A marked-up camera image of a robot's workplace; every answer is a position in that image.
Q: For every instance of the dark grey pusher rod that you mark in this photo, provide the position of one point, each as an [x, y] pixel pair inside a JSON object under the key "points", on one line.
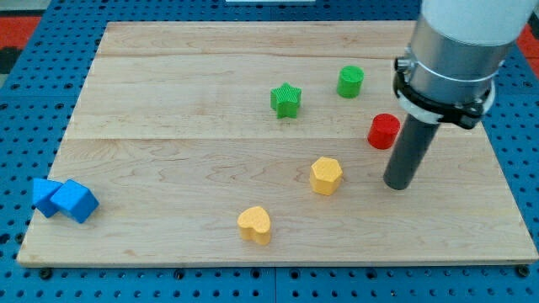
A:
{"points": [[408, 152]]}

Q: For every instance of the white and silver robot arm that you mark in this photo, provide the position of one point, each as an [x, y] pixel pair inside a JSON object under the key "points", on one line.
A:
{"points": [[446, 74]]}

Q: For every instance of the green cylinder block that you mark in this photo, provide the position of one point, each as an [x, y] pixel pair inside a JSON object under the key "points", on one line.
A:
{"points": [[350, 81]]}

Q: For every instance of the green star block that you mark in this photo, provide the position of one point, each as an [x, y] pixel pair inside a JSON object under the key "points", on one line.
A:
{"points": [[285, 100]]}

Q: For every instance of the blue cube block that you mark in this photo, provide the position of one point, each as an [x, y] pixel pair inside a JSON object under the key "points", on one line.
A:
{"points": [[75, 201]]}

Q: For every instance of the yellow heart block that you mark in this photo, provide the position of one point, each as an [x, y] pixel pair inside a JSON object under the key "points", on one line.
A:
{"points": [[254, 224]]}

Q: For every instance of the blue triangle block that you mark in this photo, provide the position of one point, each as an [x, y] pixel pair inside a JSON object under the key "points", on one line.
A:
{"points": [[43, 190]]}

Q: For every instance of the light wooden board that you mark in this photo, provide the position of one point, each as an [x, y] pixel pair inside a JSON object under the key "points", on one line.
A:
{"points": [[174, 135]]}

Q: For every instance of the red cylinder block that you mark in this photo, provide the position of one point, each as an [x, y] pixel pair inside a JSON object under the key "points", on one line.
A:
{"points": [[384, 130]]}

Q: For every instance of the yellow hexagon block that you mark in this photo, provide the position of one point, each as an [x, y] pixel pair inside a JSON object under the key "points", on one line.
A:
{"points": [[325, 175]]}

